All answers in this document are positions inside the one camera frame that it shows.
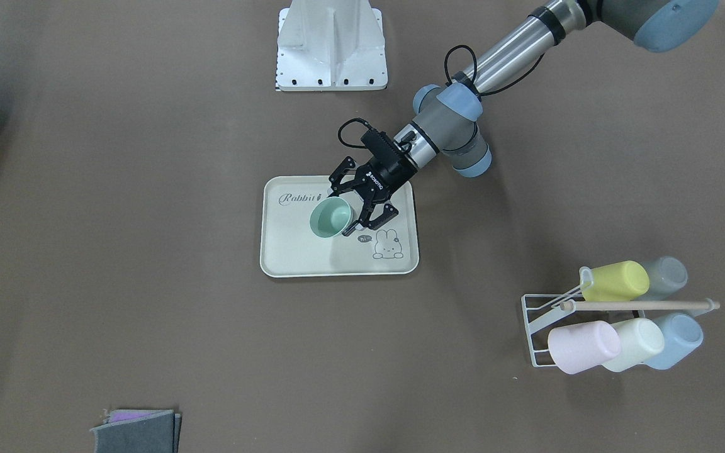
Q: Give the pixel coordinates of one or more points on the white wire cup rack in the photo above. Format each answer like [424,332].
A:
[544,312]

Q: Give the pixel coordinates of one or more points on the grey folded cloth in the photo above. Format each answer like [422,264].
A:
[134,430]

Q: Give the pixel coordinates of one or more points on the yellow cup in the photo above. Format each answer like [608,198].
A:
[622,281]

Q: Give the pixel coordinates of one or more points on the cream rabbit tray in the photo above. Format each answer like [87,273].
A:
[288,248]

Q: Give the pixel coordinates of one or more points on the green cup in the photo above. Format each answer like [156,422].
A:
[331,217]

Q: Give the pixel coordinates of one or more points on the light blue cup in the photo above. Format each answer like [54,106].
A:
[682,334]

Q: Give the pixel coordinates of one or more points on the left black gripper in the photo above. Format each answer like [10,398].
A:
[389,175]

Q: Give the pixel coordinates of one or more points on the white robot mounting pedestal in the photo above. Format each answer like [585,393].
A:
[330,46]

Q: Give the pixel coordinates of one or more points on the cream cup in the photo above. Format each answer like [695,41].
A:
[641,339]

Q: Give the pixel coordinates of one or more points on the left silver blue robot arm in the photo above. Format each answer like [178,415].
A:
[446,117]

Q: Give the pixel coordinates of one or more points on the pink cup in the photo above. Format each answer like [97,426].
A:
[583,346]

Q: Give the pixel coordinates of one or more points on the grey cup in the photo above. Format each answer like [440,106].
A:
[666,276]

